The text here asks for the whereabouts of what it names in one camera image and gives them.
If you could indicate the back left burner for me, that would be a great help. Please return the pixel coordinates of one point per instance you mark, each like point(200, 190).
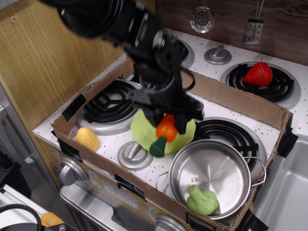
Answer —
point(189, 58)

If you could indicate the silver oven knob right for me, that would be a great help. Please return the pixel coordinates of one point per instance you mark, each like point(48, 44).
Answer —
point(165, 223)

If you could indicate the silver stovetop knob back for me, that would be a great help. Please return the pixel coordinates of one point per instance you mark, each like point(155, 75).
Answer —
point(218, 56)

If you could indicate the hanging silver slotted spatula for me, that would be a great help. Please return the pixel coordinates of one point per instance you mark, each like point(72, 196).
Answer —
point(254, 27)

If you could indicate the yellow toy corn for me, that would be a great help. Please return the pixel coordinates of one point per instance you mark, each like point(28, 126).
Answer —
point(88, 138)

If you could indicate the back right black burner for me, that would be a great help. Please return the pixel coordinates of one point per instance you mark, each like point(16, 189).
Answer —
point(284, 89)

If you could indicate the hanging silver skimmer ladle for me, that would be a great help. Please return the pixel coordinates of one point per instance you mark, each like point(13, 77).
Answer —
point(202, 19)

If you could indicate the silver oven knob left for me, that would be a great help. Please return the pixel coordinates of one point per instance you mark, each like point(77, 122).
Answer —
point(71, 172)

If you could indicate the silver stovetop knob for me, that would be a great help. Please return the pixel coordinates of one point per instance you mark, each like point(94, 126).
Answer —
point(133, 157)
point(218, 56)

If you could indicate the orange object bottom left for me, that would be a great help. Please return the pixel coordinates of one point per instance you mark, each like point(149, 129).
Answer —
point(49, 219)

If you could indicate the front left black burner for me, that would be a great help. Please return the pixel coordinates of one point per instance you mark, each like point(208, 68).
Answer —
point(110, 111)

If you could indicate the front right black burner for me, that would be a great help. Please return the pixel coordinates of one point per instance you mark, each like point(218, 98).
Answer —
point(237, 135)

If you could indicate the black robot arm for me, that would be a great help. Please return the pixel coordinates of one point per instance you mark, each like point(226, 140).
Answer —
point(157, 55)

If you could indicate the grey toy sink basin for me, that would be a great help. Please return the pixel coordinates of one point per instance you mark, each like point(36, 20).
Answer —
point(282, 202)

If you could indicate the silver stovetop knob front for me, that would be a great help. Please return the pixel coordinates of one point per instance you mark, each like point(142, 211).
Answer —
point(133, 157)

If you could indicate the green toy broccoli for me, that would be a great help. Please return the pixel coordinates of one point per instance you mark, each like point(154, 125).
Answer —
point(201, 202)

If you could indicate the silver oven knob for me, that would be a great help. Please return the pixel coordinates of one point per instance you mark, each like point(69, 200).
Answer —
point(165, 223)
point(71, 172)

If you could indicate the orange toy carrot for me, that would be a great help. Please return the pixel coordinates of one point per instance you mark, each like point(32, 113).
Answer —
point(165, 132)

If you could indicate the silver metal pot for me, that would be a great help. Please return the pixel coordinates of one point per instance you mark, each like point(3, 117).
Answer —
point(216, 166)

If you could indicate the red toy strawberry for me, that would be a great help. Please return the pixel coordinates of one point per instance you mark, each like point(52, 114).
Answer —
point(259, 75)

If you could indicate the brown cardboard fence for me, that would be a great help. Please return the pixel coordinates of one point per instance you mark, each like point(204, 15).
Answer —
point(223, 97)

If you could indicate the black burner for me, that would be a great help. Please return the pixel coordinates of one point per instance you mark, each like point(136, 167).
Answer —
point(110, 111)
point(237, 135)
point(284, 89)

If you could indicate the silver oven door handle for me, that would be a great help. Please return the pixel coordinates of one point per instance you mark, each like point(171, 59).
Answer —
point(104, 213)

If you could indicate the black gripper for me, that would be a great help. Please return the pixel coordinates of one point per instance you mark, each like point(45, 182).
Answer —
point(161, 93)

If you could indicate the light green plastic plate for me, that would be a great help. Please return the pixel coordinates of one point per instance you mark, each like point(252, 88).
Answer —
point(145, 134)

